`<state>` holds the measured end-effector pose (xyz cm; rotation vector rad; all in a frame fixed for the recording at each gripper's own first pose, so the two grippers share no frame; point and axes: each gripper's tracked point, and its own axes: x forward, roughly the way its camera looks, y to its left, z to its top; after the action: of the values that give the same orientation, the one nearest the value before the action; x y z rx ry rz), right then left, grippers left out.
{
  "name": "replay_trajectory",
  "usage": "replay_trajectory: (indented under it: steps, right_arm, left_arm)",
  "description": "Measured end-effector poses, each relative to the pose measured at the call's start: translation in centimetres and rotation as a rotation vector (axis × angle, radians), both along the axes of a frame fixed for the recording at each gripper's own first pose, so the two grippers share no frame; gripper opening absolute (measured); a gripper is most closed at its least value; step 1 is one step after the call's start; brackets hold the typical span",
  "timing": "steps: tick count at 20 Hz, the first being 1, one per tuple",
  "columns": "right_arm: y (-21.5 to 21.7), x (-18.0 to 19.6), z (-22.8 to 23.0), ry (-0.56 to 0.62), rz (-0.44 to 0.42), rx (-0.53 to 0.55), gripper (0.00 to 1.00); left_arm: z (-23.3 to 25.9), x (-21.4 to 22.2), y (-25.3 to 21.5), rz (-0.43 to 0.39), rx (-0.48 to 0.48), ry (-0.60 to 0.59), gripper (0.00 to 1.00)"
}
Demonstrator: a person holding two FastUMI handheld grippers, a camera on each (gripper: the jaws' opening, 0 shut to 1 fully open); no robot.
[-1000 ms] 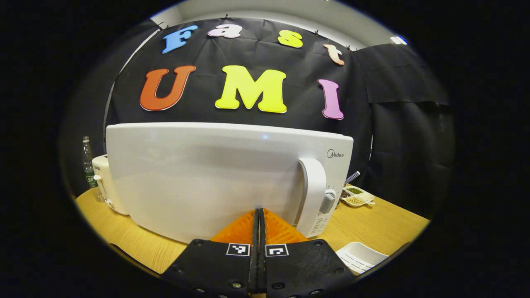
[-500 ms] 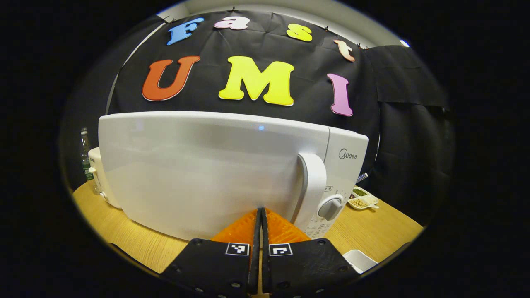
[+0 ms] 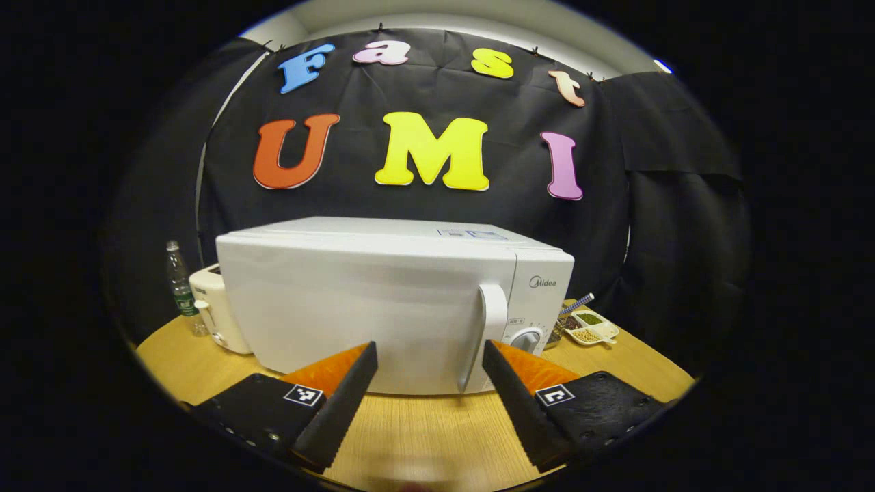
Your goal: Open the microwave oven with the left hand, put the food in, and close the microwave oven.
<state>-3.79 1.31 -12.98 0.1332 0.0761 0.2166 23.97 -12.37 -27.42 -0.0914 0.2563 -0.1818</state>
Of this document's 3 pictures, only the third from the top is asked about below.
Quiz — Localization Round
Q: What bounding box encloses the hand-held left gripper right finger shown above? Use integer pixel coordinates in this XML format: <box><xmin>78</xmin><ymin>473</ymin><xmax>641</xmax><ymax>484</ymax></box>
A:
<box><xmin>482</xmin><ymin>340</ymin><xmax>674</xmax><ymax>474</ymax></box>

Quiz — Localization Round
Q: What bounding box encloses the white toaster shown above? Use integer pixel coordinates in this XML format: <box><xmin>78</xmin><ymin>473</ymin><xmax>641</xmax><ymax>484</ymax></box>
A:
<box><xmin>189</xmin><ymin>264</ymin><xmax>254</xmax><ymax>355</ymax></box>

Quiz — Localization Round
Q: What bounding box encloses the grey utensil handle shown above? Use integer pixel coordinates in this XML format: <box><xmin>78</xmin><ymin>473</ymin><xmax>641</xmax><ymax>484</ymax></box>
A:
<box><xmin>559</xmin><ymin>293</ymin><xmax>595</xmax><ymax>317</ymax></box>

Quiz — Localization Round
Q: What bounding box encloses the clear plastic water bottle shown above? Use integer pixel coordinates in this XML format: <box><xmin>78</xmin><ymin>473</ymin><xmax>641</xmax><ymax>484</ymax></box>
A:
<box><xmin>165</xmin><ymin>240</ymin><xmax>209</xmax><ymax>337</ymax></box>

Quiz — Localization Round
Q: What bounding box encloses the white divided spice dish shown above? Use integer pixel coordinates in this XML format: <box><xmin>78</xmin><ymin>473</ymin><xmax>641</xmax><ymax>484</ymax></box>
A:
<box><xmin>565</xmin><ymin>309</ymin><xmax>620</xmax><ymax>347</ymax></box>

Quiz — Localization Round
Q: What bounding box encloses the metal wire basket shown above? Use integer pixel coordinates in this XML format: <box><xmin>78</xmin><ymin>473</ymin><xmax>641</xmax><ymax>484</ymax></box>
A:
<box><xmin>545</xmin><ymin>311</ymin><xmax>569</xmax><ymax>349</ymax></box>

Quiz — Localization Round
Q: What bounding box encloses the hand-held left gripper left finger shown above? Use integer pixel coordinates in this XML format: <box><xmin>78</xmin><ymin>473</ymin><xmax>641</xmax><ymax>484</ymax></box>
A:
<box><xmin>181</xmin><ymin>342</ymin><xmax>379</xmax><ymax>474</ymax></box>

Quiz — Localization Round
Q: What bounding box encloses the white microwave oven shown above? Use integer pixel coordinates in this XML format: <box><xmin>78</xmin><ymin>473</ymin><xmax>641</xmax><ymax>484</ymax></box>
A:
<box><xmin>215</xmin><ymin>216</ymin><xmax>576</xmax><ymax>397</ymax></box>

